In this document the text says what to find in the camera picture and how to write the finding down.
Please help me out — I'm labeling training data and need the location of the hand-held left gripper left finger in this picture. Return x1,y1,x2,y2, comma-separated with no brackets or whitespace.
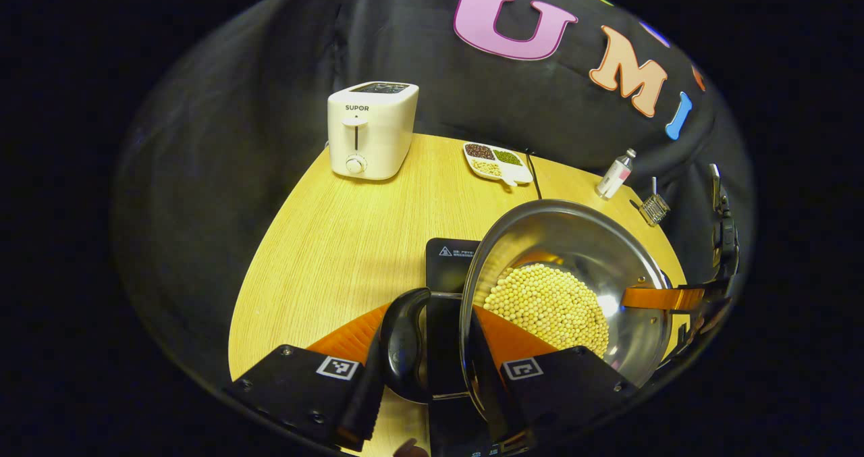
226,302,394,452

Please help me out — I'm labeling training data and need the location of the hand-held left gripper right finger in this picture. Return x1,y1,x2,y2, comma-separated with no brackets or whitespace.
468,305,639,446

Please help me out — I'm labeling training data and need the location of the stainless steel pot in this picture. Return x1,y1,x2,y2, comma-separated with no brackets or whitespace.
378,198,676,444

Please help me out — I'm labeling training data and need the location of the black induction cooktop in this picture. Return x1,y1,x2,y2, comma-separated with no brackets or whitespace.
424,238,517,457

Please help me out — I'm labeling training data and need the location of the square glass cup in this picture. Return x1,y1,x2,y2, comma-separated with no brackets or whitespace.
638,192,671,227

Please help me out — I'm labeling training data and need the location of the pile of yellow soybeans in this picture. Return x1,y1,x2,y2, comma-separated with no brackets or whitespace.
483,263,610,358

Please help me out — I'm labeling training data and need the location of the clear bottle pink label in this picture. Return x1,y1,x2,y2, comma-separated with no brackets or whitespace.
595,148,637,200

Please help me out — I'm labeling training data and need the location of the white divided bean dish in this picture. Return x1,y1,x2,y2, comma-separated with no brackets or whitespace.
462,142,534,188

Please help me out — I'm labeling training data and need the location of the white toaster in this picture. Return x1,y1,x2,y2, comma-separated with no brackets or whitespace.
327,81,420,182

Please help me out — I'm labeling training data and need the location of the black power cable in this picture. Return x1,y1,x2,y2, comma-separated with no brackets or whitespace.
523,150,545,201

